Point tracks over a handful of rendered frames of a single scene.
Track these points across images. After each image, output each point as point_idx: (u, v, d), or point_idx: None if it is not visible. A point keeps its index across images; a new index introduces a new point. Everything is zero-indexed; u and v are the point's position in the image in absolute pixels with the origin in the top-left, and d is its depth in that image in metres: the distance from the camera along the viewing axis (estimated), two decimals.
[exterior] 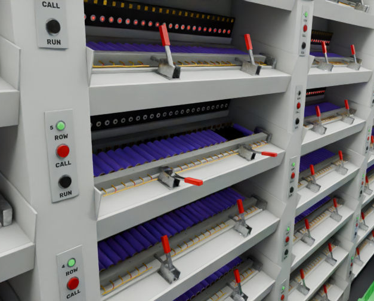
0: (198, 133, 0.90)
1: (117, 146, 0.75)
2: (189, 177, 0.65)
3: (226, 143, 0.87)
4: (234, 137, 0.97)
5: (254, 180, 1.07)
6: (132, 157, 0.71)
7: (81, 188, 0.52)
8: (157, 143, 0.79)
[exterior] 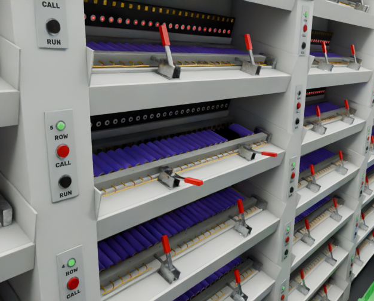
0: (198, 133, 0.90)
1: (117, 146, 0.75)
2: (189, 177, 0.65)
3: (226, 143, 0.87)
4: (234, 137, 0.97)
5: (254, 180, 1.07)
6: (132, 157, 0.71)
7: (81, 188, 0.52)
8: (157, 143, 0.79)
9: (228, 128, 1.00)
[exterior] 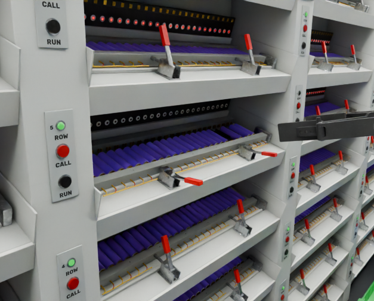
0: (198, 133, 0.90)
1: (117, 146, 0.75)
2: (189, 177, 0.65)
3: (226, 143, 0.87)
4: None
5: (254, 180, 1.07)
6: (132, 157, 0.71)
7: (81, 188, 0.52)
8: (157, 143, 0.79)
9: (228, 128, 1.00)
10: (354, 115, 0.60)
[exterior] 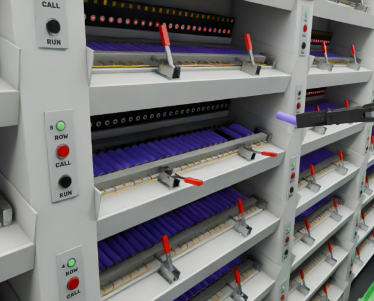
0: (198, 133, 0.90)
1: (117, 146, 0.75)
2: (189, 177, 0.65)
3: (226, 143, 0.87)
4: None
5: (254, 180, 1.07)
6: (132, 157, 0.71)
7: (81, 188, 0.52)
8: (157, 143, 0.79)
9: (228, 128, 1.00)
10: None
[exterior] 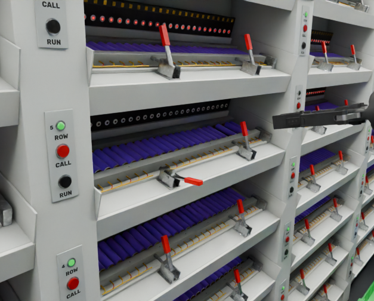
0: (194, 131, 0.90)
1: (117, 146, 0.75)
2: (189, 177, 0.65)
3: (220, 140, 0.88)
4: None
5: (254, 180, 1.07)
6: (127, 154, 0.71)
7: (81, 188, 0.52)
8: (153, 140, 0.80)
9: (224, 125, 1.01)
10: (320, 112, 0.76)
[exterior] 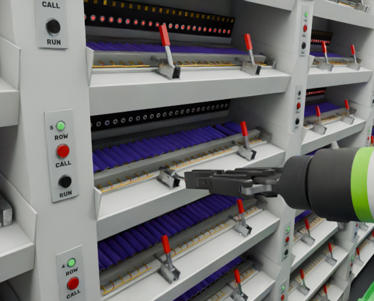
0: (194, 131, 0.90)
1: (117, 146, 0.75)
2: None
3: (220, 140, 0.88)
4: None
5: None
6: (127, 154, 0.71)
7: (81, 188, 0.52)
8: (153, 140, 0.80)
9: (224, 125, 1.01)
10: (234, 173, 0.60)
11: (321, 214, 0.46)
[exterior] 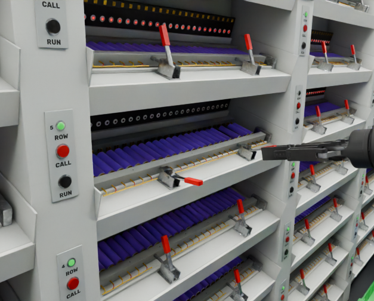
0: (197, 132, 0.90)
1: (117, 146, 0.75)
2: (189, 177, 0.65)
3: (225, 143, 0.87)
4: None
5: (254, 180, 1.07)
6: (131, 157, 0.71)
7: (81, 188, 0.52)
8: (157, 143, 0.79)
9: (227, 127, 1.01)
10: (303, 146, 0.79)
11: None
